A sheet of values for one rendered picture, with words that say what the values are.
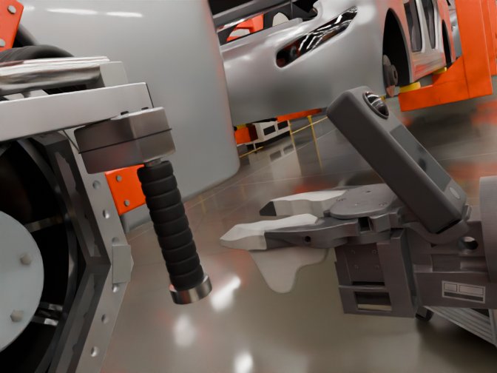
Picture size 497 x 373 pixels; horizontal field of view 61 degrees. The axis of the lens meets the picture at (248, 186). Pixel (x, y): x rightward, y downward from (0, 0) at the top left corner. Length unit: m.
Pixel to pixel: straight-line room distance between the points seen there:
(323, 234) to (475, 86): 3.50
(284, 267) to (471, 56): 3.48
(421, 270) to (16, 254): 0.33
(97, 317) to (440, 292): 0.47
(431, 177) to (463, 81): 3.47
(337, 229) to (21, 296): 0.28
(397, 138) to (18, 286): 0.33
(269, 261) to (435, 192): 0.13
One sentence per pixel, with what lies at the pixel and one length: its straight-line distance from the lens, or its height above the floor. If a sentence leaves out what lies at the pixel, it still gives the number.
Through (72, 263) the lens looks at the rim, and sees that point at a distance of 0.72.
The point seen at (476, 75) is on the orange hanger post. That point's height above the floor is 0.69.
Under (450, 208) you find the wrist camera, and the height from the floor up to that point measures 0.83.
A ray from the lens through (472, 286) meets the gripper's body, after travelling 0.33.
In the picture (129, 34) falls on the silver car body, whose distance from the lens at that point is 0.98.
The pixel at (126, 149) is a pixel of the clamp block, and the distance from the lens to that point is 0.42.
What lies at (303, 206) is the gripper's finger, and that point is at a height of 0.83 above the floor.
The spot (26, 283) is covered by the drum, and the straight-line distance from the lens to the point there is 0.42.
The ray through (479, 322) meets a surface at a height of 0.15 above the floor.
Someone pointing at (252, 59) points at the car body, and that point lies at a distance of 2.82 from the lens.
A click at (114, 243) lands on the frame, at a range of 0.67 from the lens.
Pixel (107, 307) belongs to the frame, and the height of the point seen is 0.70.
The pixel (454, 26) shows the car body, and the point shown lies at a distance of 8.95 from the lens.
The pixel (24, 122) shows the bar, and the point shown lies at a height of 0.96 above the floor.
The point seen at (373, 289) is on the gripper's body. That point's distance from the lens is 0.32.
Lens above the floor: 0.93
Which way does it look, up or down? 11 degrees down
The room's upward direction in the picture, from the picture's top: 15 degrees counter-clockwise
